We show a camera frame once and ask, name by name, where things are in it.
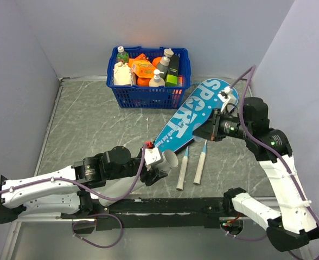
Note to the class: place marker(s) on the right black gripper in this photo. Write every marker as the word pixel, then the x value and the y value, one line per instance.
pixel 215 129

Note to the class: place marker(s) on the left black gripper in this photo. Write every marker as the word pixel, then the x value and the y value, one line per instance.
pixel 153 175

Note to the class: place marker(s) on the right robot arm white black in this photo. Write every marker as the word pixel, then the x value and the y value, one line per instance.
pixel 292 226

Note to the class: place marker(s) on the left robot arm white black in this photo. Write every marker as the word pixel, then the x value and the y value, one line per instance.
pixel 110 176

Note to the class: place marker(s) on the left badminton racket white grip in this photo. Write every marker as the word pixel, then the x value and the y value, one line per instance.
pixel 182 173

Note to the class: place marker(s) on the badminton racket white grip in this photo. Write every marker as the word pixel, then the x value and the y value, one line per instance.
pixel 182 173
pixel 199 170

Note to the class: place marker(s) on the right badminton racket white grip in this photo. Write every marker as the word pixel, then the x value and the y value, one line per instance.
pixel 199 170

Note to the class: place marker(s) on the blue sport racket bag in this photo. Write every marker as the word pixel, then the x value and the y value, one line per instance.
pixel 178 131

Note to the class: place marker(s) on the black green carton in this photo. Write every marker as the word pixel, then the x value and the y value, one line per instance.
pixel 172 73

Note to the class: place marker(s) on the white pump lotion bottle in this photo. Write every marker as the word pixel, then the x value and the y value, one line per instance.
pixel 157 81

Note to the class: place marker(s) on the grey bottle beige cap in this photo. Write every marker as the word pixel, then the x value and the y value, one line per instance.
pixel 163 65

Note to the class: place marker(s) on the blue plastic shopping basket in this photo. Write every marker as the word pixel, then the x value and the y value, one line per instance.
pixel 151 97

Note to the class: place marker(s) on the orange round fruit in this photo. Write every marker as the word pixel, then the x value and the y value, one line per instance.
pixel 143 82

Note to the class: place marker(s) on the orange snack box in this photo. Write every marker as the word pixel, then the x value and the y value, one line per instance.
pixel 141 66

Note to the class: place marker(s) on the white cloth pouch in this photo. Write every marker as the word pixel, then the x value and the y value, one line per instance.
pixel 122 75

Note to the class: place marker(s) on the green bottle white cap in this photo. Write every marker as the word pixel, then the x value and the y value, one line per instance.
pixel 122 55

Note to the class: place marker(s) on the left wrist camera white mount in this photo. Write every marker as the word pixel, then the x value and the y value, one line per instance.
pixel 153 156

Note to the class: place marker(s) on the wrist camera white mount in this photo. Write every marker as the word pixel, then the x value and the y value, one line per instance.
pixel 226 96
pixel 153 156

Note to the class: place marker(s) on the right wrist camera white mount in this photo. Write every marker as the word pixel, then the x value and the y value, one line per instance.
pixel 226 96

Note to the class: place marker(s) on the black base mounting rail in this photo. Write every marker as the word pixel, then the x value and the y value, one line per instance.
pixel 205 212

